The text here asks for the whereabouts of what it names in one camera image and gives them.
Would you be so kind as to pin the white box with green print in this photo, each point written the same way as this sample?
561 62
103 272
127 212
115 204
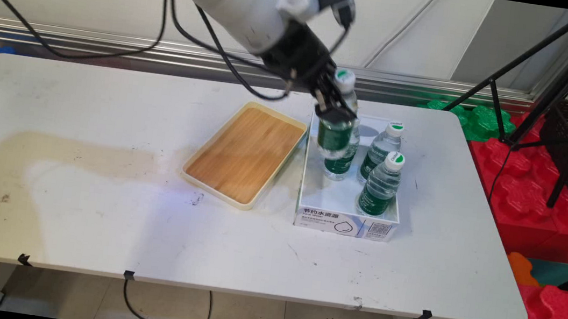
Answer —
341 223

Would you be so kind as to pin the water bottle with green label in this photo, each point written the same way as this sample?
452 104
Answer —
342 168
375 160
377 192
334 138

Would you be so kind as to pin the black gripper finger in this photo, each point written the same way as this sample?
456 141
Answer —
335 116
338 90

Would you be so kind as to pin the orange foam piece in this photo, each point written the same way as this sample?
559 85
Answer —
522 270

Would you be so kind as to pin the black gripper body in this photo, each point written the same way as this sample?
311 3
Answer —
297 53

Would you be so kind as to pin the wooden tray with cream rim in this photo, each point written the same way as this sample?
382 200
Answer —
241 154

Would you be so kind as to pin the red foam block stack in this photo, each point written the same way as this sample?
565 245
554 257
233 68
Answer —
521 210

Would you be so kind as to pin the aluminium wall rail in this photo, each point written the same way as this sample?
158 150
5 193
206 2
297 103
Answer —
87 37

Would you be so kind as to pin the teal foam mat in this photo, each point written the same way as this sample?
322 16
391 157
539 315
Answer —
557 271

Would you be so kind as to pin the green foam blocks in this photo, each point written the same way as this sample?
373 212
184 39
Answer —
478 124

